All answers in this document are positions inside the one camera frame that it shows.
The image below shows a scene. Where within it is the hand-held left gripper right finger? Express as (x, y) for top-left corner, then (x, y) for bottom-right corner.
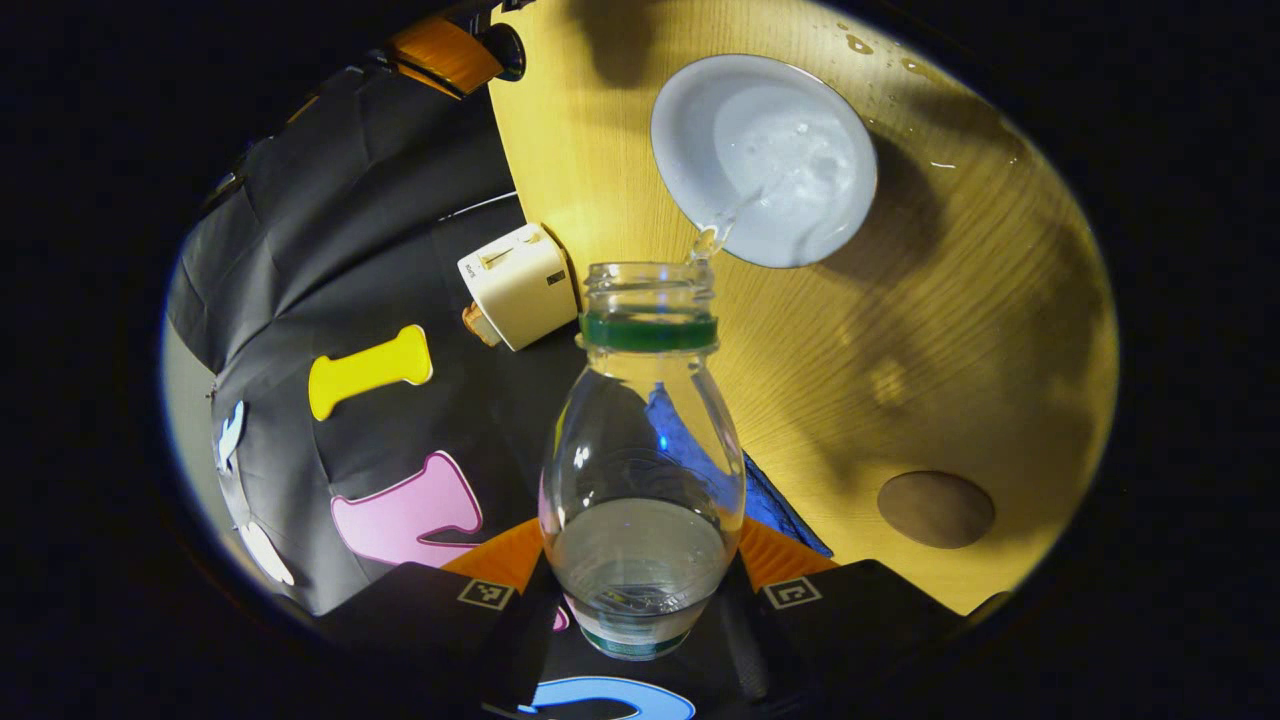
(720, 515), (966, 711)

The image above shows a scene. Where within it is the toast slice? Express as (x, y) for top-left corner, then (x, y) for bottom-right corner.
(462, 303), (503, 348)

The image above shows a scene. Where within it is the black teacup lid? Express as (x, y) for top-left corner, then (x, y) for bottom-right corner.
(482, 22), (527, 83)

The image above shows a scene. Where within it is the white power cable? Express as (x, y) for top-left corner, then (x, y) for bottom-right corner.
(438, 192), (523, 223)

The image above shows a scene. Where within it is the blue folded towel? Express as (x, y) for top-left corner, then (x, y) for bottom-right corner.
(645, 385), (833, 558)

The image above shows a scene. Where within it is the round brown coaster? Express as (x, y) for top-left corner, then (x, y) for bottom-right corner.
(878, 471), (996, 549)

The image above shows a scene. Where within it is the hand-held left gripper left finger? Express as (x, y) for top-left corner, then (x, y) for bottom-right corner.
(320, 517), (561, 716)

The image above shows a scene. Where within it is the white toaster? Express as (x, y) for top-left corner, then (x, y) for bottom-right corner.
(458, 223), (579, 352)

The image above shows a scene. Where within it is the clear plastic water bottle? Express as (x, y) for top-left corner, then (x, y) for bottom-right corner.
(538, 261), (749, 662)

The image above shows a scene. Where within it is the black backdrop cloth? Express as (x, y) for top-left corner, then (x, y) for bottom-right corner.
(165, 65), (701, 720)

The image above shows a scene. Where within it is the grey teacup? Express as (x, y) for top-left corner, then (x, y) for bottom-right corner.
(650, 54), (879, 269)

